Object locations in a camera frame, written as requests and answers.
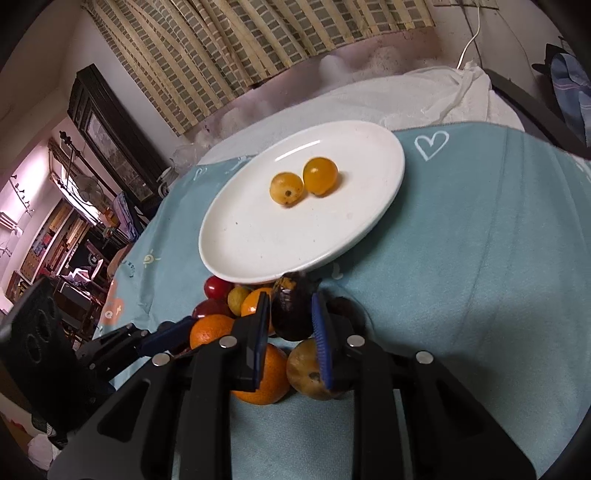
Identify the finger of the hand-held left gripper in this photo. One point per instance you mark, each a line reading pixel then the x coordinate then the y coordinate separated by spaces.
pixel 168 334

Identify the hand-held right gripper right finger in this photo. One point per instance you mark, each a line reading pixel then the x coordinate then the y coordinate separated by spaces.
pixel 323 341

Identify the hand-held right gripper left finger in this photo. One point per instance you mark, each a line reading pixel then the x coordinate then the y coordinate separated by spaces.
pixel 264 323

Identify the dark purple stemmed fruit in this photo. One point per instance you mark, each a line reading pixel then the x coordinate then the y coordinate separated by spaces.
pixel 292 318

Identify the brownish yellow round fruit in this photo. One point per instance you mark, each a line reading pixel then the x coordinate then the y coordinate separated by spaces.
pixel 302 369

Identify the orange tangerine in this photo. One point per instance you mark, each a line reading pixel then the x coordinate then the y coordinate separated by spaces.
pixel 210 332
pixel 272 376

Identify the large red plum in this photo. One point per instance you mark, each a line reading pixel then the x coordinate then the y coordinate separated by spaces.
pixel 210 308

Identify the white oval plate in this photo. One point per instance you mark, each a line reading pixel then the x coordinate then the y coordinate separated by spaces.
pixel 258 240

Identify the yellow loquat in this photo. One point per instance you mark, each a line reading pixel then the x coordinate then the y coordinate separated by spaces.
pixel 286 188

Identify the small smooth orange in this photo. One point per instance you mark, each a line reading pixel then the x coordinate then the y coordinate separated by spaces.
pixel 251 304

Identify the yellow-green loquat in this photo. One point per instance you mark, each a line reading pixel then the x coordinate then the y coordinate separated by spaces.
pixel 238 299

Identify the small red tomato on cloth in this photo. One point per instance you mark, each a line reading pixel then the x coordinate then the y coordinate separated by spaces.
pixel 218 287

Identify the wooden shelf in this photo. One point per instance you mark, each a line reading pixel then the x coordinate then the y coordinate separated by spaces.
pixel 51 240

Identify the teal printed blanket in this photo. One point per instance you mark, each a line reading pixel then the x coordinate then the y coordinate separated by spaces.
pixel 461 277

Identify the shiny yellow-orange round fruit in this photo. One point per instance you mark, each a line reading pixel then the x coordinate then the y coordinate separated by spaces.
pixel 320 175

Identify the electric fan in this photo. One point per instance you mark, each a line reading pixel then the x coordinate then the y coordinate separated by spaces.
pixel 90 189

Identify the clear plastic bag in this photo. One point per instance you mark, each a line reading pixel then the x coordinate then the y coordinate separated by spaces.
pixel 187 159

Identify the dark framed cabinet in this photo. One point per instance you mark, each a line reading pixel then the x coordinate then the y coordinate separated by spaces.
pixel 115 138

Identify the white cloth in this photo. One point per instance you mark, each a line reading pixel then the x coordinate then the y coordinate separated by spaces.
pixel 415 92

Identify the checkered beige curtain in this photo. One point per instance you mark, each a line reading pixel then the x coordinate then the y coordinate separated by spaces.
pixel 207 55

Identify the black chair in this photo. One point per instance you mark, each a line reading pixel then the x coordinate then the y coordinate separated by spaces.
pixel 521 97

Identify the blue garment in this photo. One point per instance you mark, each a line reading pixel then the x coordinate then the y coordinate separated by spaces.
pixel 570 83

